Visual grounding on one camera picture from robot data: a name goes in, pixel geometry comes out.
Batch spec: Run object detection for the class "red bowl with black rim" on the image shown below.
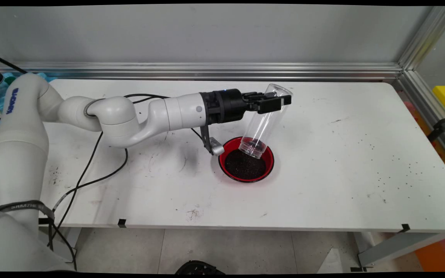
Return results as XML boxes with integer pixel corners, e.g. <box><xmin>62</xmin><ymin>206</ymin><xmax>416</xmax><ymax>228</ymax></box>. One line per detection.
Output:
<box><xmin>218</xmin><ymin>137</ymin><xmax>275</xmax><ymax>183</ymax></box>

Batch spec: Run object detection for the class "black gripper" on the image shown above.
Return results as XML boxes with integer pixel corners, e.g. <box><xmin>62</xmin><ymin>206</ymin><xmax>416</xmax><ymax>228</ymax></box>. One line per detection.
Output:
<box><xmin>199</xmin><ymin>88</ymin><xmax>292</xmax><ymax>126</ymax></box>

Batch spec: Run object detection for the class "black camera cable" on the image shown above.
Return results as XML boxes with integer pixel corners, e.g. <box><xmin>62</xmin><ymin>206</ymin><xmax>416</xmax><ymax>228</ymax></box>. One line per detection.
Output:
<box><xmin>47</xmin><ymin>127</ymin><xmax>206</xmax><ymax>271</ymax></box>

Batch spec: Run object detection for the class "black stand clamp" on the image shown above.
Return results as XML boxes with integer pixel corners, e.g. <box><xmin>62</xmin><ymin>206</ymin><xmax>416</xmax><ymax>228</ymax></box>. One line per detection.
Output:
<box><xmin>427</xmin><ymin>109</ymin><xmax>445</xmax><ymax>142</ymax></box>

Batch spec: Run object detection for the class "upright aluminium frame post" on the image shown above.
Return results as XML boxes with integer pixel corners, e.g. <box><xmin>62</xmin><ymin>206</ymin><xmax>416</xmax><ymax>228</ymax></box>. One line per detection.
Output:
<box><xmin>397</xmin><ymin>6</ymin><xmax>445</xmax><ymax>72</ymax></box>

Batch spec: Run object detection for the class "dark granules pile in bowl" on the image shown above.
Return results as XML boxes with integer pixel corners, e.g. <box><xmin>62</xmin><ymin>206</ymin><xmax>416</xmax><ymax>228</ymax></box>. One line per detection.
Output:
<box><xmin>224</xmin><ymin>149</ymin><xmax>266</xmax><ymax>180</ymax></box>

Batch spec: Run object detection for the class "thin black background cable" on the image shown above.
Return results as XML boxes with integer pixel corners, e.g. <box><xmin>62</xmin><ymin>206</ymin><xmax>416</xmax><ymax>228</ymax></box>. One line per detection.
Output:
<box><xmin>0</xmin><ymin>51</ymin><xmax>28</xmax><ymax>74</ymax></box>

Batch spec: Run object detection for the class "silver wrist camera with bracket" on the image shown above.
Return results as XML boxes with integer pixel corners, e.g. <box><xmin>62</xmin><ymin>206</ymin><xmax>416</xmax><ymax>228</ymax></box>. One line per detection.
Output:
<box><xmin>200</xmin><ymin>125</ymin><xmax>225</xmax><ymax>156</ymax></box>

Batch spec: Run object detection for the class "grey table leg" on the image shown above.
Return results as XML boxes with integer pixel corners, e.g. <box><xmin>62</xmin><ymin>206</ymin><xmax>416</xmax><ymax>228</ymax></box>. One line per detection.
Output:
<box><xmin>51</xmin><ymin>227</ymin><xmax>82</xmax><ymax>264</ymax></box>
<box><xmin>350</xmin><ymin>232</ymin><xmax>445</xmax><ymax>273</ymax></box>

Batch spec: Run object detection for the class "black printed velcro strap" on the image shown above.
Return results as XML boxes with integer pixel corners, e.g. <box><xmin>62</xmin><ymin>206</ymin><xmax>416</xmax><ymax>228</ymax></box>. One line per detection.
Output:
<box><xmin>0</xmin><ymin>200</ymin><xmax>55</xmax><ymax>222</ymax></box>

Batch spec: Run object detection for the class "orange floor object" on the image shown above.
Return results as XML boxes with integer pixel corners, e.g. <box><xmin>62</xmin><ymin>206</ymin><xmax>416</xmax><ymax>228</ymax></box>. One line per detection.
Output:
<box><xmin>414</xmin><ymin>234</ymin><xmax>445</xmax><ymax>272</ymax></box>

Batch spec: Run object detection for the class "black round floor object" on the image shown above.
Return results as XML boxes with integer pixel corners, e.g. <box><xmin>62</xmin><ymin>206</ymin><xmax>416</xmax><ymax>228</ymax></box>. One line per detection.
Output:
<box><xmin>175</xmin><ymin>261</ymin><xmax>226</xmax><ymax>275</ymax></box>

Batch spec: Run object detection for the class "clear plastic jar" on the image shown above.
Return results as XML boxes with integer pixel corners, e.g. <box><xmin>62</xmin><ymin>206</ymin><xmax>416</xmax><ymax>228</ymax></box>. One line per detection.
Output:
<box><xmin>239</xmin><ymin>83</ymin><xmax>294</xmax><ymax>160</ymax></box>

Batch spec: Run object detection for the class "narrow black elbow strap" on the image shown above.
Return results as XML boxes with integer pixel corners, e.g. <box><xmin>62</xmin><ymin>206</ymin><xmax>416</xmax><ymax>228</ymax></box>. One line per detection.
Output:
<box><xmin>84</xmin><ymin>99</ymin><xmax>104</xmax><ymax>119</ymax></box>

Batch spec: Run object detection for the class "short aluminium side rail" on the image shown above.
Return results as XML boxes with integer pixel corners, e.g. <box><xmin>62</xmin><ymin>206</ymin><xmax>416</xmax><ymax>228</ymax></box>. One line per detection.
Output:
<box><xmin>394</xmin><ymin>69</ymin><xmax>445</xmax><ymax>168</ymax></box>

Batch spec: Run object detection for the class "long aluminium frame rail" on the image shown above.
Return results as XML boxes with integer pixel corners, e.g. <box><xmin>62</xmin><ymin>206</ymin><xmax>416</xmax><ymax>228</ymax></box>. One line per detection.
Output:
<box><xmin>0</xmin><ymin>62</ymin><xmax>403</xmax><ymax>81</ymax></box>

